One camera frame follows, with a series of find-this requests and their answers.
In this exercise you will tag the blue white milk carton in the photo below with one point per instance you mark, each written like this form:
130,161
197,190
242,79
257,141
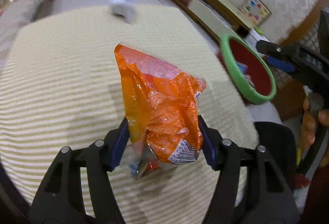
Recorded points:
242,68

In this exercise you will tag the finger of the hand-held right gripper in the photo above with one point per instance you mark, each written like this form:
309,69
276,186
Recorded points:
272,48
281,64

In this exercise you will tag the white shoebox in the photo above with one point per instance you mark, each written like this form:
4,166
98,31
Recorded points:
259,37

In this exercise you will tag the person's right hand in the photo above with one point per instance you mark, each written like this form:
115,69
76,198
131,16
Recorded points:
307,126

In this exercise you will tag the orange snack bag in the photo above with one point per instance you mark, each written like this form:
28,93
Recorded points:
159,95

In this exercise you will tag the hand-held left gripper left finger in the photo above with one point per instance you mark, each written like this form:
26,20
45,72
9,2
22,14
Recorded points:
119,147

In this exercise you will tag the green top television cabinet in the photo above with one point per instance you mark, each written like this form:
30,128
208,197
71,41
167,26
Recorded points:
205,0

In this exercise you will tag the crumpled white paper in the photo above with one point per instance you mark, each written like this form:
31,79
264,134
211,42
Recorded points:
122,8

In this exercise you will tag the red basin with green rim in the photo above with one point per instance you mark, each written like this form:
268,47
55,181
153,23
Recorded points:
257,64

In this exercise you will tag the yellow checked tablecloth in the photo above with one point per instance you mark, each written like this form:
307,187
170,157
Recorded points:
64,72

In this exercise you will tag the small green packet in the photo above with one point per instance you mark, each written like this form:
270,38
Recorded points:
257,30

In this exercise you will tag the framed star checkers board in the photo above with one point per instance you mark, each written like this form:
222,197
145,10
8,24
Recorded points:
254,9

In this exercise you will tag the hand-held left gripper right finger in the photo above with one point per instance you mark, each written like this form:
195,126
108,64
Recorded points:
208,147

